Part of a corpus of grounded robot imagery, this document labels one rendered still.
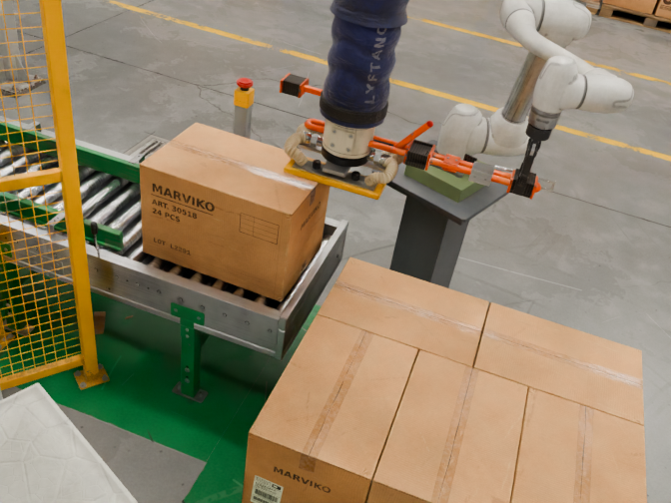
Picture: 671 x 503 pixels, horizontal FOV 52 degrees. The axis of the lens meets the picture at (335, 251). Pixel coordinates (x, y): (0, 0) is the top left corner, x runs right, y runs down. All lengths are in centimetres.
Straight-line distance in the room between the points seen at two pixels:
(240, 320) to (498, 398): 95
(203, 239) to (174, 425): 77
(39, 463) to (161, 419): 139
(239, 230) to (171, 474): 95
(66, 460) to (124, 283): 127
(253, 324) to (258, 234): 33
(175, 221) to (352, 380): 88
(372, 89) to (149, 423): 157
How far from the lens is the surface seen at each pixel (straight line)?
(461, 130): 296
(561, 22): 266
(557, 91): 214
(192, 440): 283
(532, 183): 228
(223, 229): 251
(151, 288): 265
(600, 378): 270
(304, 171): 233
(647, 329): 399
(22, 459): 156
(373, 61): 216
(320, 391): 230
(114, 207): 307
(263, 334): 252
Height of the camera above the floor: 225
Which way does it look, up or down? 36 degrees down
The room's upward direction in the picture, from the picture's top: 10 degrees clockwise
